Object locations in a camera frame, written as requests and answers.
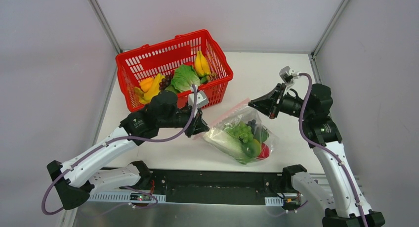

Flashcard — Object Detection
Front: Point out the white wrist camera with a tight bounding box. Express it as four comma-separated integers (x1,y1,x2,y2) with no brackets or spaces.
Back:
279,66,300,91
188,91,209,109

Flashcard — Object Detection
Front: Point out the green bell pepper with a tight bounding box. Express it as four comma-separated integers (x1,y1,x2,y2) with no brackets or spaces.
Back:
253,126,269,143

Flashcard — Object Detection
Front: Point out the red apple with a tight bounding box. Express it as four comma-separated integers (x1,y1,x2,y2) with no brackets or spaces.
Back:
256,143,270,160

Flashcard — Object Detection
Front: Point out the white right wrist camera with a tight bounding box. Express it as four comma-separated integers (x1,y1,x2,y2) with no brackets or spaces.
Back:
279,66,300,91

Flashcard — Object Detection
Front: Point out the yellow banana bunch front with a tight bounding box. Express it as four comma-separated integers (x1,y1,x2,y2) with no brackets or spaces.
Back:
134,73,165,104

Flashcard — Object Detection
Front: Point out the yellow banana bunch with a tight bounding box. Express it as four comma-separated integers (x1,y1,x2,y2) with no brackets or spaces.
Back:
194,51,211,77
134,73,165,104

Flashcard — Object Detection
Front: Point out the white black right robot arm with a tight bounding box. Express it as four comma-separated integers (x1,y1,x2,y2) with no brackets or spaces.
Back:
248,83,385,227

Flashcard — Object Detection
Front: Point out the green lettuce leaf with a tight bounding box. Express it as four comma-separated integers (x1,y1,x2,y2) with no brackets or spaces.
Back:
171,64,201,92

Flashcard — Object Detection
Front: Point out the green mango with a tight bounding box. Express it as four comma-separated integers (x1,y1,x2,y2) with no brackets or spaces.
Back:
242,139,261,158

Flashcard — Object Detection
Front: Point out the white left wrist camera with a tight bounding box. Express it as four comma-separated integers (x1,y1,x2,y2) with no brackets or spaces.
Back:
188,91,209,109

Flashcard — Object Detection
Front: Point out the red plastic shopping basket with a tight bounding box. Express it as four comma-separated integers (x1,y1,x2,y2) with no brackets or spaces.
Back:
115,29,233,112

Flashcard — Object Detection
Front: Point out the clear zip top bag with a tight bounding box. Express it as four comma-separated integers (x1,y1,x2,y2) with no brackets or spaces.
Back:
198,98,279,165

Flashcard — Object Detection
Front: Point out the yellow banana bunch back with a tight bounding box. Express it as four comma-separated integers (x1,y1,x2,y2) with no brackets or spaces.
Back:
194,51,211,77

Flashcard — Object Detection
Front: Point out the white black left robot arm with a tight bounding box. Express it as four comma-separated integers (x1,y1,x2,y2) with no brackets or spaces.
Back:
42,91,209,214

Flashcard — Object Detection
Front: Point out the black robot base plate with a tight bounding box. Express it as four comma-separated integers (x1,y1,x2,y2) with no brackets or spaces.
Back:
132,169,304,210

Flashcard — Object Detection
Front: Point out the green grape bunch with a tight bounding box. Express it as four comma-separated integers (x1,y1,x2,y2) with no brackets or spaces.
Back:
225,122,253,143

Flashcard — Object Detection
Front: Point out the dark purple grape bunch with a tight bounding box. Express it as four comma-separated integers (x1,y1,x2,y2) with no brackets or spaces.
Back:
159,74,173,91
247,119,257,134

